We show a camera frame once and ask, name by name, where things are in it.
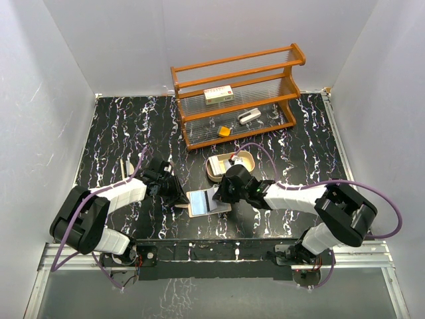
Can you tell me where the cream leather card holder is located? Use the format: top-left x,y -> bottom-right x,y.
175,185 -> 232,218

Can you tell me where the white stapler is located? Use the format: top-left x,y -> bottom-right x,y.
237,108 -> 261,125

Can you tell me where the black front base bar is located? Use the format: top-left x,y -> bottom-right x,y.
100,239 -> 332,286

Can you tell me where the aluminium frame rail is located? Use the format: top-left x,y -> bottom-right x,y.
23,88 -> 411,319

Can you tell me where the credit card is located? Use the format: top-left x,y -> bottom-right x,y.
204,187 -> 216,213

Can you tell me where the stack of cards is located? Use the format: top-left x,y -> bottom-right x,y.
209,156 -> 232,177

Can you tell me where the orange wooden shelf rack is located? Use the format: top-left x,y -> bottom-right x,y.
171,43 -> 306,150

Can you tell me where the beige oval tray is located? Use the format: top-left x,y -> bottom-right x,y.
206,150 -> 255,183

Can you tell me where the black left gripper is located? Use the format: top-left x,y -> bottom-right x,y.
157,173 -> 189,205

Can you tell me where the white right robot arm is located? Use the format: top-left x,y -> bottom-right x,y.
212,164 -> 377,264

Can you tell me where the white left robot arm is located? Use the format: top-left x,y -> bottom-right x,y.
49,158 -> 189,265

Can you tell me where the white red paper box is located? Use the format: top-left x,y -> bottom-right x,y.
203,85 -> 234,105

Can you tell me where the yellow tape measure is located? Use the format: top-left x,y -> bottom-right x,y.
217,126 -> 231,138

